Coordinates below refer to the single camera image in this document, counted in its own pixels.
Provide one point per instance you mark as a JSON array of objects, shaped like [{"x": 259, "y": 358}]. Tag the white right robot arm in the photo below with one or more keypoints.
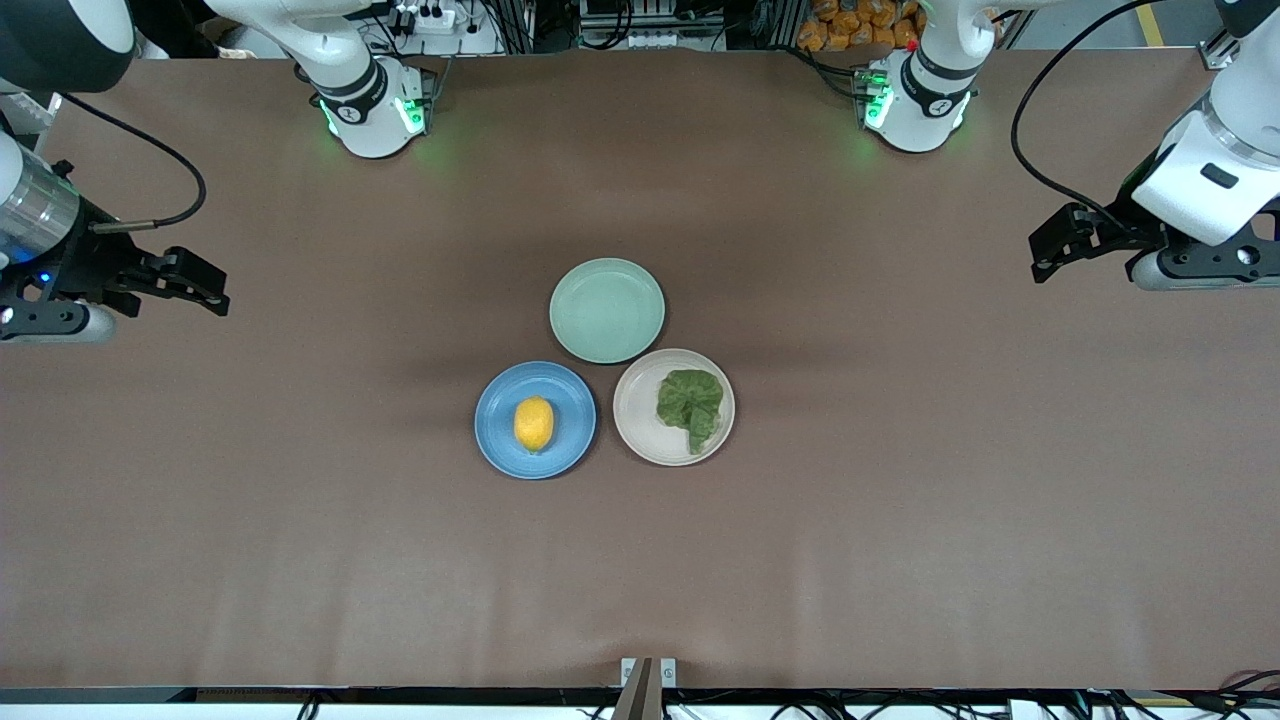
[{"x": 365, "y": 95}]

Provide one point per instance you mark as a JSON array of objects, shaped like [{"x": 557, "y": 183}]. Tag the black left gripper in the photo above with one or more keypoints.
[{"x": 1118, "y": 229}]

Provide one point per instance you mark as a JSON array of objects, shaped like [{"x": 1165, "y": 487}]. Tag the blue plate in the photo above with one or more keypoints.
[{"x": 500, "y": 420}]

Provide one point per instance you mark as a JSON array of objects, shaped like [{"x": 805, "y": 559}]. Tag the white power strip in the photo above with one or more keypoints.
[{"x": 428, "y": 18}]

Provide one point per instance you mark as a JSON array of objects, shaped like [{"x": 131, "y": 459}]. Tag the bag of orange fruit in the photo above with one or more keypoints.
[{"x": 855, "y": 25}]

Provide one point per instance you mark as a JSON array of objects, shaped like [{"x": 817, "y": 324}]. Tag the pale green plate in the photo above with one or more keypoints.
[{"x": 607, "y": 310}]

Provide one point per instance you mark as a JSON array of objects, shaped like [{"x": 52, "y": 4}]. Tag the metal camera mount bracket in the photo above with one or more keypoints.
[{"x": 648, "y": 685}]

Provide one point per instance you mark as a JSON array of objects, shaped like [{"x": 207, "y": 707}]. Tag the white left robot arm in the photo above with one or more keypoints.
[{"x": 1215, "y": 150}]

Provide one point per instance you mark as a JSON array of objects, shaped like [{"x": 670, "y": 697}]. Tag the yellow lemon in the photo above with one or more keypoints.
[{"x": 533, "y": 424}]

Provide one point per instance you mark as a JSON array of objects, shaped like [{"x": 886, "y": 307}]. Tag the aluminium frame profile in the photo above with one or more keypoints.
[{"x": 1222, "y": 45}]

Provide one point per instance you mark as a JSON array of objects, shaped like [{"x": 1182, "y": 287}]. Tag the beige plate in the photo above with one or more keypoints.
[{"x": 635, "y": 410}]

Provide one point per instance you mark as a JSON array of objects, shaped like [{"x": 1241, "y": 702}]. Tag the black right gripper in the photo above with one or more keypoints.
[{"x": 92, "y": 258}]

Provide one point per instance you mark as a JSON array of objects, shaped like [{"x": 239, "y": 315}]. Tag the green lettuce leaf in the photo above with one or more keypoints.
[{"x": 690, "y": 402}]

